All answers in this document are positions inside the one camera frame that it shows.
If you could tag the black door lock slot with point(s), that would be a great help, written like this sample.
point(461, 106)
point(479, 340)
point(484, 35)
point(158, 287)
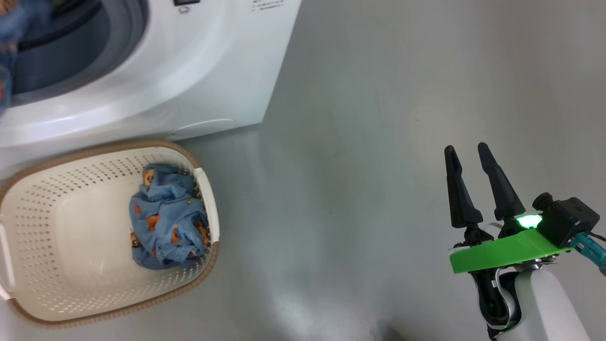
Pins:
point(186, 2)

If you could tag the cream perforated laundry basket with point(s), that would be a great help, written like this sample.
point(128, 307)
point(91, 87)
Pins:
point(71, 246)

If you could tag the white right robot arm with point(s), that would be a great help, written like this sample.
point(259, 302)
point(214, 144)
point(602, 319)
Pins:
point(554, 308)

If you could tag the printed caution text label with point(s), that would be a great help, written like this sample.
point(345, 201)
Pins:
point(267, 4)

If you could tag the steel washer drum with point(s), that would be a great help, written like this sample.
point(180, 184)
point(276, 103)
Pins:
point(61, 57)

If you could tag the grey rubber door gasket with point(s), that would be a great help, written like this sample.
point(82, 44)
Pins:
point(128, 42)

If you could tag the round white filter cover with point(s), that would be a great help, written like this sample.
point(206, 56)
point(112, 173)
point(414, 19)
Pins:
point(203, 129)

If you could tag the white Hisense washing machine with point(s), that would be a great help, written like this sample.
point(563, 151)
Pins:
point(213, 71)

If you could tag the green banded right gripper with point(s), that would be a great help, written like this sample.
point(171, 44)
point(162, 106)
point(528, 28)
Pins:
point(502, 253)

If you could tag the blue bear print garment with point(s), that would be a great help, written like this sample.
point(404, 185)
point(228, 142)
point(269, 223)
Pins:
point(14, 28)
point(165, 222)

